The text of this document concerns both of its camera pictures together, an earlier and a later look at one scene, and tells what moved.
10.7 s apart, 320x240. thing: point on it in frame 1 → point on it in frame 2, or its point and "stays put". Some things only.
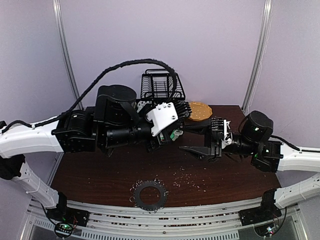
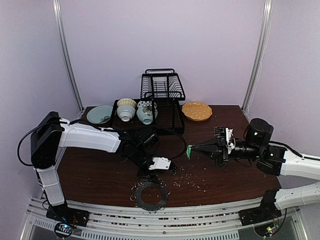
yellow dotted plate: (200, 111) stays put
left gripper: (155, 145) → (147, 176)
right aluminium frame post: (259, 55) stays put
